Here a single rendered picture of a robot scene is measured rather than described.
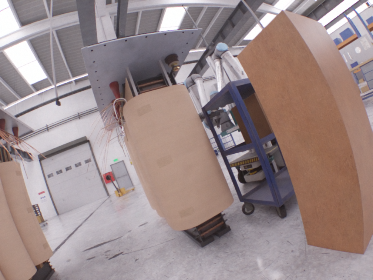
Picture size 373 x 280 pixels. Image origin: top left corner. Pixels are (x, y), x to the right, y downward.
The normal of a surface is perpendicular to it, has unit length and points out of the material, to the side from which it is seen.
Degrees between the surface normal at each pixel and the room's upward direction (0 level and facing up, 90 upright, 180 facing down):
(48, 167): 90
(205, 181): 90
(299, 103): 90
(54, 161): 90
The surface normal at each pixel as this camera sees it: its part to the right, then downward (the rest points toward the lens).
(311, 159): -0.87, 0.33
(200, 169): 0.32, -0.21
